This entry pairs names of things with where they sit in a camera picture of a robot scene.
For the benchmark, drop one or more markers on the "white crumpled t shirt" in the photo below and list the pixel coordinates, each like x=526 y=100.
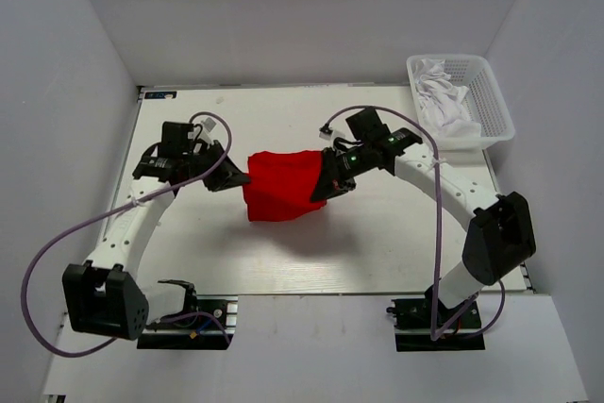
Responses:
x=441 y=102

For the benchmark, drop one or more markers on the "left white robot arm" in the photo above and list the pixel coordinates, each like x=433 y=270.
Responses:
x=103 y=294

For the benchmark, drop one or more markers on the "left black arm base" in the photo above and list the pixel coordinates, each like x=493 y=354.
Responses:
x=198 y=323

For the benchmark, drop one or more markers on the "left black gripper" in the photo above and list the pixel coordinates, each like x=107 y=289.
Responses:
x=226 y=176

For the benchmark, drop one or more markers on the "white plastic basket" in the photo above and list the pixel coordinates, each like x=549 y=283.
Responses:
x=484 y=102

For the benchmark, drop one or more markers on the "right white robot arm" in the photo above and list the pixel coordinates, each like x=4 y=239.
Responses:
x=498 y=227

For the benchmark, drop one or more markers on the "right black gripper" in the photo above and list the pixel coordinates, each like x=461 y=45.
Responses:
x=331 y=183

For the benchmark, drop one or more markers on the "blue label sticker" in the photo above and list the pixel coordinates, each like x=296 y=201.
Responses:
x=160 y=95

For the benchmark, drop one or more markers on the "red t shirt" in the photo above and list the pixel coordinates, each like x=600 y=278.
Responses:
x=281 y=185

